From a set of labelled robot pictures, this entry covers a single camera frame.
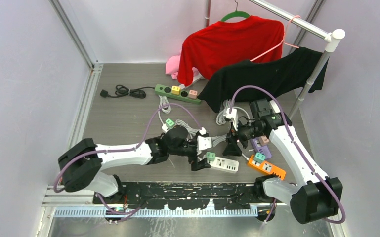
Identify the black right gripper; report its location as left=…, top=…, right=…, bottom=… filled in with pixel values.
left=223, top=118, right=265, bottom=157

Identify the small white power strip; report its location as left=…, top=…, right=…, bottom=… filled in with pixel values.
left=207, top=157, right=239, bottom=173

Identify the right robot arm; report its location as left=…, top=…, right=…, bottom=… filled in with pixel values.
left=222, top=100, right=346, bottom=224

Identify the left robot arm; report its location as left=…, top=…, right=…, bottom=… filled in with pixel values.
left=55, top=125, right=212, bottom=204

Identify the lower pink plug purple strip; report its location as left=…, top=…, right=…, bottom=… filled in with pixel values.
left=258, top=135, right=269, bottom=146

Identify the green plug on large strip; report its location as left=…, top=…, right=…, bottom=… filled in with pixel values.
left=165, top=119, right=175, bottom=129

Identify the yellow plug on green strip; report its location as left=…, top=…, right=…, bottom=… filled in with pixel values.
left=171, top=86, right=181, bottom=95

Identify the purple power strip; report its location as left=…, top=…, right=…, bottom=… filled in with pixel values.
left=250, top=138, right=272, bottom=159

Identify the orange power strip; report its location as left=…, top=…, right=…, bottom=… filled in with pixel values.
left=248, top=155, right=286, bottom=180

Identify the large white power strip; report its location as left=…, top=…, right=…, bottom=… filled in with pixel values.
left=161, top=123, right=170, bottom=133

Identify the black t-shirt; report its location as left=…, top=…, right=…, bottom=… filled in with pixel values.
left=198, top=47, right=322, bottom=113

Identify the green power strip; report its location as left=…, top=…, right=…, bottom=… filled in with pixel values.
left=155, top=84, right=201, bottom=105

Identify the red t-shirt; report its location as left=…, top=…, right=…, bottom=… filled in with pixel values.
left=177, top=16, right=285, bottom=86

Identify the pink cloth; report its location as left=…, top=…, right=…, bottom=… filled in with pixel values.
left=165, top=51, right=202, bottom=80

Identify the pink hanger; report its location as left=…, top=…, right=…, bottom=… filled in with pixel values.
left=250, top=15, right=301, bottom=62

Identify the green hanger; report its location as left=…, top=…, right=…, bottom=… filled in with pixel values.
left=221, top=0, right=250, bottom=22

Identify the metal clothes rack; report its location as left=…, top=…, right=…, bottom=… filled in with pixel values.
left=204, top=0, right=346, bottom=120

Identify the small strip grey cable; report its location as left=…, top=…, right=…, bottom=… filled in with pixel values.
left=174, top=119, right=230, bottom=146

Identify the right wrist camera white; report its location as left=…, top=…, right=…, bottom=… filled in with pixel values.
left=224, top=107, right=237, bottom=122

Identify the purple strip white cable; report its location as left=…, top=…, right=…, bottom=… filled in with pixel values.
left=215, top=99, right=251, bottom=126

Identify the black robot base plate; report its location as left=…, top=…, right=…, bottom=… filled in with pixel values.
left=92, top=182, right=273, bottom=210

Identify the large strip white cable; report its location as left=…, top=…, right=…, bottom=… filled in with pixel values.
left=158, top=95, right=172, bottom=125

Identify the black power cable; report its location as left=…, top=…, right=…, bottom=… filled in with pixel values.
left=99, top=85, right=156, bottom=99

